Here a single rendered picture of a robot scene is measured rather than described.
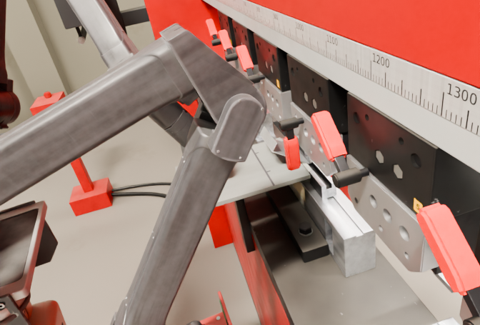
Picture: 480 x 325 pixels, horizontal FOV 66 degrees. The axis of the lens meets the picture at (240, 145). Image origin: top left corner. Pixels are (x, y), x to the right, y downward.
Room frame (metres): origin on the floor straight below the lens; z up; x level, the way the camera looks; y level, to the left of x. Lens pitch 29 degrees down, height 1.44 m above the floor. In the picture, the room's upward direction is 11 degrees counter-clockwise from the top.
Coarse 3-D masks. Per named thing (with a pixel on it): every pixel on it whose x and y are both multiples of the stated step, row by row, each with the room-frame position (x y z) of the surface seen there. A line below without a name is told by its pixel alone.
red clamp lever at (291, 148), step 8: (288, 120) 0.53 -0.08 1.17; (296, 120) 0.53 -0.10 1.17; (280, 128) 0.53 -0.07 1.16; (288, 128) 0.53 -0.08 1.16; (288, 136) 0.53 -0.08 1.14; (288, 144) 0.53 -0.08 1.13; (296, 144) 0.53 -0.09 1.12; (288, 152) 0.53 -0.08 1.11; (296, 152) 0.53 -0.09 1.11; (288, 160) 0.53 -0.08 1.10; (296, 160) 0.53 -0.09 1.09; (288, 168) 0.53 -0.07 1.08; (296, 168) 0.53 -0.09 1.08
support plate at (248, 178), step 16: (256, 144) 0.77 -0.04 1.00; (256, 160) 0.70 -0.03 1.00; (272, 160) 0.69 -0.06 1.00; (240, 176) 0.65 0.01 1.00; (256, 176) 0.64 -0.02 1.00; (272, 176) 0.63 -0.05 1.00; (288, 176) 0.61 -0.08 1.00; (304, 176) 0.61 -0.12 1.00; (224, 192) 0.61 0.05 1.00; (240, 192) 0.59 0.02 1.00; (256, 192) 0.59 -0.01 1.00
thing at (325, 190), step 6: (312, 162) 0.65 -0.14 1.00; (312, 168) 0.64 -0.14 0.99; (318, 168) 0.62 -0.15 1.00; (312, 174) 0.61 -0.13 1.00; (318, 174) 0.61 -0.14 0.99; (312, 180) 0.60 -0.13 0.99; (318, 180) 0.58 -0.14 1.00; (324, 180) 0.59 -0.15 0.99; (330, 180) 0.58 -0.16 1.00; (318, 186) 0.58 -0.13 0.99; (324, 186) 0.56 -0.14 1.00; (330, 186) 0.57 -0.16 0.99; (318, 192) 0.58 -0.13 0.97; (324, 192) 0.56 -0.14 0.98; (330, 192) 0.56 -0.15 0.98; (324, 198) 0.56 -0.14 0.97
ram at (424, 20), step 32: (256, 0) 0.73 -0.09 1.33; (288, 0) 0.56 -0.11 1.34; (320, 0) 0.45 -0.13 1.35; (352, 0) 0.38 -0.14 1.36; (384, 0) 0.33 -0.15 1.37; (416, 0) 0.28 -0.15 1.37; (448, 0) 0.25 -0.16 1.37; (256, 32) 0.77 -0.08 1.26; (352, 32) 0.38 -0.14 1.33; (384, 32) 0.32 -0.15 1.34; (416, 32) 0.28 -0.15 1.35; (448, 32) 0.25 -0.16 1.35; (320, 64) 0.47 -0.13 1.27; (416, 64) 0.28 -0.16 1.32; (448, 64) 0.25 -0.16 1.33; (384, 96) 0.32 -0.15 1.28; (416, 128) 0.27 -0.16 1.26; (448, 128) 0.24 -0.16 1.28
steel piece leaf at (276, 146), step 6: (264, 126) 0.72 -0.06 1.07; (264, 132) 0.71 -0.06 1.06; (264, 138) 0.70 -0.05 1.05; (270, 138) 0.67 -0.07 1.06; (270, 144) 0.66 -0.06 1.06; (276, 144) 0.69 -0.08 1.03; (282, 144) 0.71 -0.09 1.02; (276, 150) 0.65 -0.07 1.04; (282, 150) 0.67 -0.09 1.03; (300, 156) 0.67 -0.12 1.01; (306, 162) 0.65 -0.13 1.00
